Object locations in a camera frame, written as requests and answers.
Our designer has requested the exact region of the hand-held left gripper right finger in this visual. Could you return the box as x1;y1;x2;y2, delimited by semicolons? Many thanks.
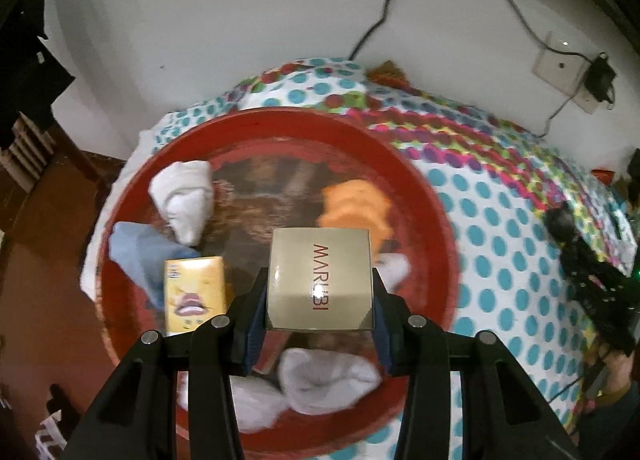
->
370;267;581;460

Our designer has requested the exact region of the blue sock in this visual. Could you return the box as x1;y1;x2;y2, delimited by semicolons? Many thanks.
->
107;222;201;311

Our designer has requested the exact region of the beige wall socket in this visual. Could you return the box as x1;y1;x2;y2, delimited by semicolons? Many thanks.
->
572;85;603;113

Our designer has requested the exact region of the orange candy wrapper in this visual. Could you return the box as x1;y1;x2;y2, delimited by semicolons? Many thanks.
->
367;60;408;86

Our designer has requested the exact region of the black power adapter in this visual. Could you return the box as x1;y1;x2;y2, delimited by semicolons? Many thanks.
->
585;54;617;103

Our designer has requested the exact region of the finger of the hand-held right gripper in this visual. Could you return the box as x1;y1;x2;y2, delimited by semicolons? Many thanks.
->
559;236;627;302

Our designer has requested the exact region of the dark clothing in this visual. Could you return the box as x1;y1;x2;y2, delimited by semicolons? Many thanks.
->
0;0;76;151

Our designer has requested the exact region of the beige wall plate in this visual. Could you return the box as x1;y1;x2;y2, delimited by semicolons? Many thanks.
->
532;30;588;91

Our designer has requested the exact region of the polka-dot tablecloth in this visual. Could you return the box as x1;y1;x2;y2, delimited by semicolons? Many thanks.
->
80;56;636;460

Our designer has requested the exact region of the person's right hand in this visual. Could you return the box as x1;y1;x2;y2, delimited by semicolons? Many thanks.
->
595;347;640;398

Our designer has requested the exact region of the orange toy pig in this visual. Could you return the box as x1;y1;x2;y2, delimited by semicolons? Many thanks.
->
317;179;393;253

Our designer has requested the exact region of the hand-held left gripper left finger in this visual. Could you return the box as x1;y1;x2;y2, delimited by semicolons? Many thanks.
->
65;267;271;460

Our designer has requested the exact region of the white laundry basket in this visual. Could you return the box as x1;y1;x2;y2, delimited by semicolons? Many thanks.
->
35;410;81;460

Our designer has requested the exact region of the wooden chair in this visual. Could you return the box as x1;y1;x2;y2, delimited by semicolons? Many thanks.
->
0;112;56;191

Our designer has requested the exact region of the red round tray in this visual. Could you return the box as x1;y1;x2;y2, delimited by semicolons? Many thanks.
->
95;107;461;456

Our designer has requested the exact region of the dark red box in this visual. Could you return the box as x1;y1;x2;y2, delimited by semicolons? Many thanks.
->
252;330;291;376

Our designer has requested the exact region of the brown cardboard box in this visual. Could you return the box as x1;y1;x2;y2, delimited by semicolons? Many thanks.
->
265;227;375;332

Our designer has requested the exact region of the yellow cardboard box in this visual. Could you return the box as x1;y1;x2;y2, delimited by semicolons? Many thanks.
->
164;256;226;338

